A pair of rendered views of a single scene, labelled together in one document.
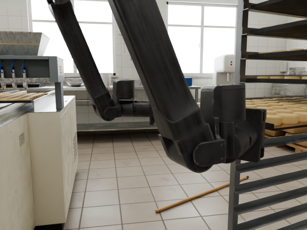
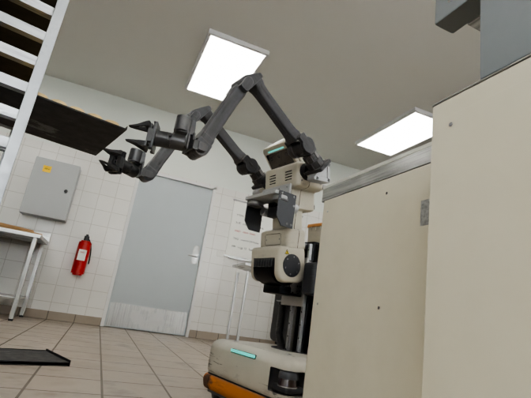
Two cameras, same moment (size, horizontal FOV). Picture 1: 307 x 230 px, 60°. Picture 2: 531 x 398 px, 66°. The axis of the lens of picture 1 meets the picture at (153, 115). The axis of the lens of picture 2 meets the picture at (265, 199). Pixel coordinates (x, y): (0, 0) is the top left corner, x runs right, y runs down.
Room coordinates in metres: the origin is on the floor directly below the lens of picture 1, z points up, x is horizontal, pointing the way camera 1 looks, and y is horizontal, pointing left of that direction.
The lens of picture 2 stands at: (2.27, 0.20, 0.42)
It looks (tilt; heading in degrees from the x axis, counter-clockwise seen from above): 16 degrees up; 171
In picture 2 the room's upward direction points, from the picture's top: 9 degrees clockwise
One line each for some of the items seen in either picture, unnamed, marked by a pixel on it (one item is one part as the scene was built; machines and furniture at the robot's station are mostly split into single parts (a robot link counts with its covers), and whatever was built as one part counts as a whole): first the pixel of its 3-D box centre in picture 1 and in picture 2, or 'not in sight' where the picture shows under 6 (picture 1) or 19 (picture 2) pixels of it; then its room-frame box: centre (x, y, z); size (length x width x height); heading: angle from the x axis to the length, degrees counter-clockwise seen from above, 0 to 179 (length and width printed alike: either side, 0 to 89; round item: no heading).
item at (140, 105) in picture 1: (145, 108); (161, 139); (0.89, 0.03, 0.95); 0.07 x 0.07 x 0.10; 85
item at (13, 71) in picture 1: (13, 74); not in sight; (1.64, 0.85, 1.07); 0.06 x 0.03 x 0.18; 12
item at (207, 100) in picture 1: (210, 121); (140, 163); (0.43, -0.09, 0.99); 0.12 x 0.09 x 0.11; 113
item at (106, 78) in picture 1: (106, 80); not in sight; (4.21, 0.73, 0.98); 0.18 x 0.14 x 0.20; 50
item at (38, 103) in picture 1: (50, 97); not in sight; (2.24, 0.87, 0.88); 1.28 x 0.01 x 0.07; 12
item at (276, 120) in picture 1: (269, 120); not in sight; (0.62, -0.27, 0.96); 0.05 x 0.05 x 0.02
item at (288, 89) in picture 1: (291, 83); not in sight; (4.82, -2.49, 0.91); 1.00 x 0.36 x 1.11; 10
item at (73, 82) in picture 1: (76, 82); not in sight; (4.27, 1.23, 0.94); 0.33 x 0.33 x 0.12
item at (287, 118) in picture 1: (287, 118); not in sight; (0.64, -0.32, 0.96); 0.05 x 0.05 x 0.02
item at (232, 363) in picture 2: not in sight; (296, 378); (0.27, 0.81, 0.16); 0.67 x 0.64 x 0.25; 115
